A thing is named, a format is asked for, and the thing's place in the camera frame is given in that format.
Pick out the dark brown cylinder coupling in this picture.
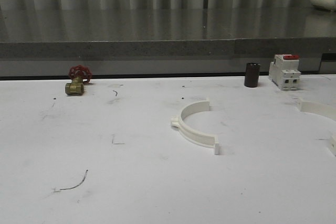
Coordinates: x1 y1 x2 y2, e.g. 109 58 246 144
244 62 260 88

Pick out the white half clamp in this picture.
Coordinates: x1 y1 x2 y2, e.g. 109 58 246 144
297 98 335 156
170 98 220 155

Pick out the grey stone counter slab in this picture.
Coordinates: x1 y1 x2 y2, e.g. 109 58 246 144
1 7 335 79

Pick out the white circuit breaker red switch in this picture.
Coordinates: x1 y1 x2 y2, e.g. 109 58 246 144
269 54 301 91

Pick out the brass valve red handwheel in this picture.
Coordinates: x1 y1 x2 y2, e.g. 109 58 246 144
65 65 92 95

